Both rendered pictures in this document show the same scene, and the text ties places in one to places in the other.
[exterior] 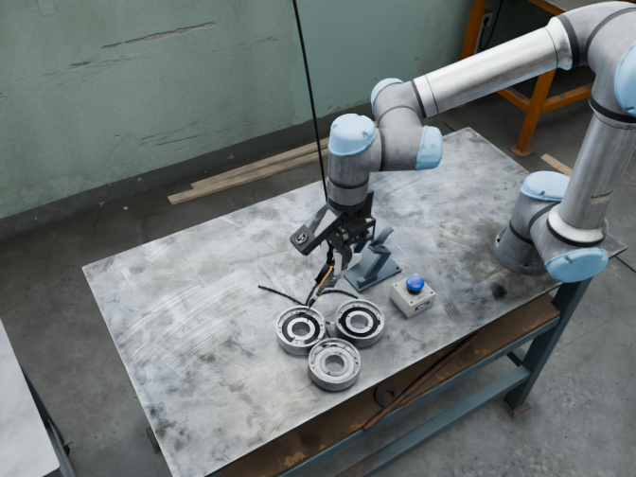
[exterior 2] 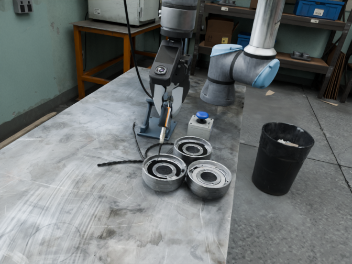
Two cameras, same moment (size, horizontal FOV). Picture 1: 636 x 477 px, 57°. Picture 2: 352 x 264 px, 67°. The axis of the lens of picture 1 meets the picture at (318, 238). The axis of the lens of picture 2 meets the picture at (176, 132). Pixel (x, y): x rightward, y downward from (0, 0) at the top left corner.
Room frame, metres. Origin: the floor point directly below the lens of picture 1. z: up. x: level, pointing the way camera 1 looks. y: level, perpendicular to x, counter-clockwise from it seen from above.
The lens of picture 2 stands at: (0.36, 0.38, 1.22)
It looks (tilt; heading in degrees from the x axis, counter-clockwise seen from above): 29 degrees down; 315
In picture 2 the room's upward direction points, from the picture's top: 7 degrees clockwise
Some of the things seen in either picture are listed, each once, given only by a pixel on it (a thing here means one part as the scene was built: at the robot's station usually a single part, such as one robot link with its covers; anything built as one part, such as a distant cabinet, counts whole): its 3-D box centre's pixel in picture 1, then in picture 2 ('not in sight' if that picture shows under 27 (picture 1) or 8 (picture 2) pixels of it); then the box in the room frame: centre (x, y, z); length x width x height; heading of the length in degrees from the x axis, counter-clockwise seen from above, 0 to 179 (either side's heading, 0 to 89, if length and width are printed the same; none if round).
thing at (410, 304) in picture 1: (414, 293); (200, 126); (0.85, -0.22, 0.82); 0.08 x 0.07 x 0.05; 123
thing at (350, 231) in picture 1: (347, 216); (174, 55); (0.83, -0.05, 1.07); 0.09 x 0.08 x 0.12; 126
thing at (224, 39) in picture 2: not in sight; (220, 32); (2.99, -2.92, 0.64); 0.49 x 0.40 x 0.37; 38
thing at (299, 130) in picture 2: not in sight; (278, 159); (0.96, -1.27, 0.21); 0.34 x 0.34 x 0.43
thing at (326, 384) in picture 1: (334, 365); (208, 179); (0.66, -0.05, 0.82); 0.10 x 0.10 x 0.04
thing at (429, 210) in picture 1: (364, 258); (149, 127); (0.99, -0.12, 0.79); 1.20 x 0.60 x 0.02; 123
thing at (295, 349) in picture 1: (300, 331); (164, 172); (0.74, 0.03, 0.82); 0.10 x 0.10 x 0.04
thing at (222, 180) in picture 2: (334, 365); (208, 179); (0.66, -0.05, 0.82); 0.08 x 0.08 x 0.02
